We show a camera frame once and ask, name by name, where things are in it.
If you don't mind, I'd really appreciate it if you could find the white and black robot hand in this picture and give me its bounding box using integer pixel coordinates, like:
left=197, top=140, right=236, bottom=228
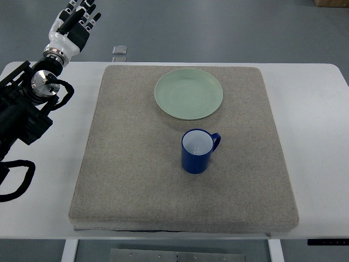
left=43, top=1, right=101, bottom=66

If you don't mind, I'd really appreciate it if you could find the blue mug white inside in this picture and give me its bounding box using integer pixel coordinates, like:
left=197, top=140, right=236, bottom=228
left=181, top=128, right=221, bottom=174

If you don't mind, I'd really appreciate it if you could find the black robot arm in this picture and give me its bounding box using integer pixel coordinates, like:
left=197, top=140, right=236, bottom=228
left=1, top=48, right=74, bottom=203

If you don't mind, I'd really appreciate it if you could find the upper floor socket plate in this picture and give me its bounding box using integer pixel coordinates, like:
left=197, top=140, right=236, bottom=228
left=112, top=46, right=127, bottom=55

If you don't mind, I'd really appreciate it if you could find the floor socket plate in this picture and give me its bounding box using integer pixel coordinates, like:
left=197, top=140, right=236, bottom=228
left=112, top=57, right=127, bottom=62
left=112, top=46, right=127, bottom=55

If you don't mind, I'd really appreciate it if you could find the lower floor socket plate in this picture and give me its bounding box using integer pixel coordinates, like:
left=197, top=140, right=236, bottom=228
left=112, top=57, right=127, bottom=62

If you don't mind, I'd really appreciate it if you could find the light green plate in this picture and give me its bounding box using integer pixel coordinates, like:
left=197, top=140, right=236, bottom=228
left=154, top=68, right=224, bottom=120

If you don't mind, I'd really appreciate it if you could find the beige fabric mat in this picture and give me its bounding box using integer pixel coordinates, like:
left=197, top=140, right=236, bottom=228
left=69, top=65, right=299, bottom=234

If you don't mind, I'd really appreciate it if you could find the left white table leg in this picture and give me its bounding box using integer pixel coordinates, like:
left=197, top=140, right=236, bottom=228
left=61, top=239, right=79, bottom=262

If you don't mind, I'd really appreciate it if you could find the white table leg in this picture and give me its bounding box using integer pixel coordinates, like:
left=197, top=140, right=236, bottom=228
left=61, top=239, right=79, bottom=262
left=268, top=239, right=285, bottom=262

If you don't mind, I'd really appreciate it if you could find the cardboard box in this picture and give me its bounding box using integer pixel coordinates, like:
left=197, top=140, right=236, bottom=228
left=314, top=0, right=349, bottom=8

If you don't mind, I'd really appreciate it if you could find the right white table leg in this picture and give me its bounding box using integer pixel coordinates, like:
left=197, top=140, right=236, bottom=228
left=268, top=239, right=285, bottom=262

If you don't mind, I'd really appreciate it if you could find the black table control panel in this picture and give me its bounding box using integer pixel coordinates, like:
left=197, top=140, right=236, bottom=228
left=307, top=239, right=349, bottom=246

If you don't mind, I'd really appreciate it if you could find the metal base plate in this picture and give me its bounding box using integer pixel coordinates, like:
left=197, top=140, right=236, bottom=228
left=109, top=248, right=246, bottom=262

